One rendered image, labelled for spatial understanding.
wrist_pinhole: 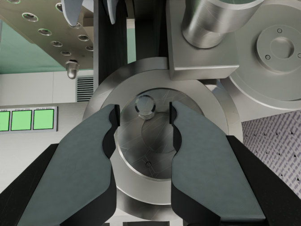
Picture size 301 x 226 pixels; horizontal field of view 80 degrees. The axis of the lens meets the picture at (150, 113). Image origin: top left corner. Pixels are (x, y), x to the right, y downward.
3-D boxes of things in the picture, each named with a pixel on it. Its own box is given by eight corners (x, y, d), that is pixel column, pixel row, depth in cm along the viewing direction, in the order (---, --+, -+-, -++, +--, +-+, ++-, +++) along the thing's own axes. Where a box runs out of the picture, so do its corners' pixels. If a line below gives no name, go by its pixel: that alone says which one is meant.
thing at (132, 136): (152, 202, 14) (96, 122, 15) (152, 194, 16) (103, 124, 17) (229, 142, 14) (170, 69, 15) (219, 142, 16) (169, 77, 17)
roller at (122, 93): (222, 66, 16) (236, 202, 14) (179, 111, 42) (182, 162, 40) (94, 71, 16) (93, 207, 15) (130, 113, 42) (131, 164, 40)
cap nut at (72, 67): (76, 60, 50) (75, 76, 49) (81, 66, 53) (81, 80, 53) (62, 61, 50) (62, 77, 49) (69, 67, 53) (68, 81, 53)
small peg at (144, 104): (152, 118, 12) (131, 111, 12) (152, 122, 15) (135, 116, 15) (158, 97, 12) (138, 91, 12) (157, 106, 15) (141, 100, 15)
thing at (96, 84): (98, -70, 20) (98, 89, 18) (126, 42, 44) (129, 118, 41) (93, -70, 20) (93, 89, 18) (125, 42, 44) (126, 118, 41)
